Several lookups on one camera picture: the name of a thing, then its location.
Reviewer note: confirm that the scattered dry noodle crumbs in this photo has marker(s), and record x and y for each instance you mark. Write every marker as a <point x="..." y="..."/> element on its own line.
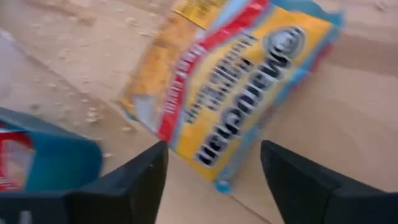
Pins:
<point x="90" y="115"/>

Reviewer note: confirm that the red beef ramen packet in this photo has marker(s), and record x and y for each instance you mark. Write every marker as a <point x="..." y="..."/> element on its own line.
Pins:
<point x="12" y="161"/>

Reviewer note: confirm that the blue-edged yellow ramen packet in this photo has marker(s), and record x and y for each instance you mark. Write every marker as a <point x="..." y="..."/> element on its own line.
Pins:
<point x="236" y="93"/>

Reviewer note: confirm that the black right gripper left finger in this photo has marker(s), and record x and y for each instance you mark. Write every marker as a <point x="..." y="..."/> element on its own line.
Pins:
<point x="109" y="202"/>

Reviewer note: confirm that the blue plastic bin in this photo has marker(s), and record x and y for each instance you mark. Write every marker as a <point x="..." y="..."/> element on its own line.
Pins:
<point x="62" y="161"/>

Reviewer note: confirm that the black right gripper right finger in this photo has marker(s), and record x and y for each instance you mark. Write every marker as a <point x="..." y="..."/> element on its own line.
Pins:
<point x="326" y="205"/>

